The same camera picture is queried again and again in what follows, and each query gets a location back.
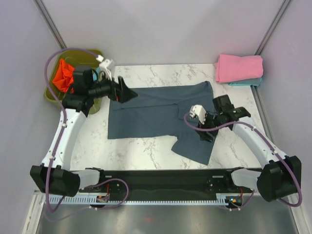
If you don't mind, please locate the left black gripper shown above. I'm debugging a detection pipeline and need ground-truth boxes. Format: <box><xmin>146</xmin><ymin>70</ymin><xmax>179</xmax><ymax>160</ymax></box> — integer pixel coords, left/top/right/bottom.
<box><xmin>88</xmin><ymin>72</ymin><xmax>137</xmax><ymax>104</ymax></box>

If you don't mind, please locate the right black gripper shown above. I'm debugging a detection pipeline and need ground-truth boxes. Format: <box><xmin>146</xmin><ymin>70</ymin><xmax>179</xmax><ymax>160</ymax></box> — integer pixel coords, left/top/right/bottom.
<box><xmin>195</xmin><ymin>110</ymin><xmax>227</xmax><ymax>143</ymax></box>

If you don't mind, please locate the grey-blue t shirt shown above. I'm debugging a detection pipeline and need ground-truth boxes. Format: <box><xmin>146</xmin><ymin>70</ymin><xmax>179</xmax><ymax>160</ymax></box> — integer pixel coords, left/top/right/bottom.
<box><xmin>107</xmin><ymin>81</ymin><xmax>215</xmax><ymax>164</ymax></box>

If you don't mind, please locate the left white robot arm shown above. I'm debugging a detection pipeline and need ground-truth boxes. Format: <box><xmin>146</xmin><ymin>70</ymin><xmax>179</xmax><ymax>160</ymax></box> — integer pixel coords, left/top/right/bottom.
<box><xmin>30</xmin><ymin>66</ymin><xmax>138</xmax><ymax>197</ymax></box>

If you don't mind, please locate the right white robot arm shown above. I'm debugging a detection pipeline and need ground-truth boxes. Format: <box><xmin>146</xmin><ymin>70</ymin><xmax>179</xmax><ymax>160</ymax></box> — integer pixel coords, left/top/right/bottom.
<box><xmin>189</xmin><ymin>95</ymin><xmax>303</xmax><ymax>207</ymax></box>

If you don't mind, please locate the light blue cloth in bin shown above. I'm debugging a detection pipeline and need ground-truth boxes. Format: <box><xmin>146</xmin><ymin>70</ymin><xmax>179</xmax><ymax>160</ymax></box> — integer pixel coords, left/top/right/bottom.
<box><xmin>93</xmin><ymin>67</ymin><xmax>100</xmax><ymax>81</ymax></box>

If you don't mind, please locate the olive green plastic bin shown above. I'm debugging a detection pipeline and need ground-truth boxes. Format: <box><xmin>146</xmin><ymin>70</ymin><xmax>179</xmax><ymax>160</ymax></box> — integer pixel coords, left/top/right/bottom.
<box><xmin>44</xmin><ymin>49</ymin><xmax>104</xmax><ymax>114</ymax></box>

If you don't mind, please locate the orange t shirt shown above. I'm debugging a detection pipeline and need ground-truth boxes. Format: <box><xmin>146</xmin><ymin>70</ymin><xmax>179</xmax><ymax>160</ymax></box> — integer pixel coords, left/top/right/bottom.
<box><xmin>52</xmin><ymin>58</ymin><xmax>75</xmax><ymax>93</ymax></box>

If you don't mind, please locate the folded pink t shirt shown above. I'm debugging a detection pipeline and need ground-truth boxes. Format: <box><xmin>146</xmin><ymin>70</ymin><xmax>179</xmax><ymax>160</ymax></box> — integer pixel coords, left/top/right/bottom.
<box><xmin>214</xmin><ymin>54</ymin><xmax>263</xmax><ymax>83</ymax></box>

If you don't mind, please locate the folded teal t shirt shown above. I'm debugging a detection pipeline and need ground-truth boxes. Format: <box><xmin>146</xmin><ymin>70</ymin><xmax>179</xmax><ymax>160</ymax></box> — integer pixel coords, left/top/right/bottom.
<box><xmin>228</xmin><ymin>78</ymin><xmax>262</xmax><ymax>87</ymax></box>

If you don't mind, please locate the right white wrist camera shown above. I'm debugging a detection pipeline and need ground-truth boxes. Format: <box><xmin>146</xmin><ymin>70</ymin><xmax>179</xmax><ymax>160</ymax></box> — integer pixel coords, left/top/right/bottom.
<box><xmin>189</xmin><ymin>104</ymin><xmax>207</xmax><ymax>124</ymax></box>

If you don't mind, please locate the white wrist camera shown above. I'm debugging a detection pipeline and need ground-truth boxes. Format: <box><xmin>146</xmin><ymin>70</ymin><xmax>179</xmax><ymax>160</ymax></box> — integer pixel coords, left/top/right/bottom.
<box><xmin>96</xmin><ymin>55</ymin><xmax>115</xmax><ymax>80</ymax></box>
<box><xmin>189</xmin><ymin>104</ymin><xmax>207</xmax><ymax>124</ymax></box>

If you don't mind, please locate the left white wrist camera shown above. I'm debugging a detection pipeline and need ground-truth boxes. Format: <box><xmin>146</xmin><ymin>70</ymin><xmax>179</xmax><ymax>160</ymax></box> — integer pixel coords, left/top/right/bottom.
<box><xmin>96</xmin><ymin>55</ymin><xmax>115</xmax><ymax>80</ymax></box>

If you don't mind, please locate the aluminium rail frame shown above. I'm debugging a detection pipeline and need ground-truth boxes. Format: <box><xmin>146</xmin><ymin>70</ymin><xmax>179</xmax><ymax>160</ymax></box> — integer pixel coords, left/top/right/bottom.
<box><xmin>34</xmin><ymin>85</ymin><xmax>300</xmax><ymax>195</ymax></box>

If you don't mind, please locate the slotted cable duct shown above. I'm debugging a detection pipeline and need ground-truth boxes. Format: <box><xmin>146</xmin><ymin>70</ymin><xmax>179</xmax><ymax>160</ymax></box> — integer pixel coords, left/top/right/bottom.
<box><xmin>45</xmin><ymin>194</ymin><xmax>244</xmax><ymax>205</ymax></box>

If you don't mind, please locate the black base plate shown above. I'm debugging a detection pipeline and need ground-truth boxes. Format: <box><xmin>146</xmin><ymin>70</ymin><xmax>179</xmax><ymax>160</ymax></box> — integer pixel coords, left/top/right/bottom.
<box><xmin>85</xmin><ymin>169</ymin><xmax>251</xmax><ymax>200</ymax></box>

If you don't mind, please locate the left corner aluminium post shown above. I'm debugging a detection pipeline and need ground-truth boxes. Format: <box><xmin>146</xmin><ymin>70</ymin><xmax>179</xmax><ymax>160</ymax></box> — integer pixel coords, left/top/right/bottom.
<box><xmin>33</xmin><ymin>0</ymin><xmax>67</xmax><ymax>49</ymax></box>

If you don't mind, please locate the corner aluminium post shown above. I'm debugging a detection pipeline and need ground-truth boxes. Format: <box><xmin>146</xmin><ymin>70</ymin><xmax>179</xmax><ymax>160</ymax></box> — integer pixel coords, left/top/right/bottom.
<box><xmin>33</xmin><ymin>0</ymin><xmax>67</xmax><ymax>49</ymax></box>
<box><xmin>255</xmin><ymin>0</ymin><xmax>293</xmax><ymax>56</ymax></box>

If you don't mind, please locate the right corner aluminium post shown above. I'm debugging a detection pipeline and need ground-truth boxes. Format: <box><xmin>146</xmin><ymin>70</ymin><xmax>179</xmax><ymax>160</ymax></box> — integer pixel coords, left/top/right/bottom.
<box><xmin>255</xmin><ymin>0</ymin><xmax>293</xmax><ymax>56</ymax></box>

